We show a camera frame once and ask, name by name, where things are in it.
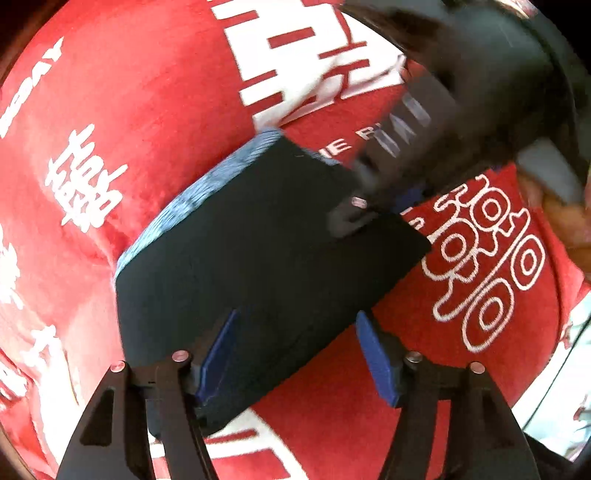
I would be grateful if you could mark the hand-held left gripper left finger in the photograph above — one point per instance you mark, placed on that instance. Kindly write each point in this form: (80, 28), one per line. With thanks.
(217, 355)

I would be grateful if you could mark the person's right hand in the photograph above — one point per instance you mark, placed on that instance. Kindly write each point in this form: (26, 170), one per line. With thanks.
(568, 221)

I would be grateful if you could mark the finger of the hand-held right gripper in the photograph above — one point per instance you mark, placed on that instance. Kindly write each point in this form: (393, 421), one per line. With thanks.
(353, 214)
(413, 198)

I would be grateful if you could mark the black pants with blue trim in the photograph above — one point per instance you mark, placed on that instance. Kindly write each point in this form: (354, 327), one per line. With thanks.
(258, 249)

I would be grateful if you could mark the red printed blanket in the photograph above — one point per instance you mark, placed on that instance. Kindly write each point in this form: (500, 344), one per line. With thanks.
(138, 115)

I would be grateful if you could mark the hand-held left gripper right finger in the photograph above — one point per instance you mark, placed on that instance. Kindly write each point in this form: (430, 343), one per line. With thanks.
(376, 360)

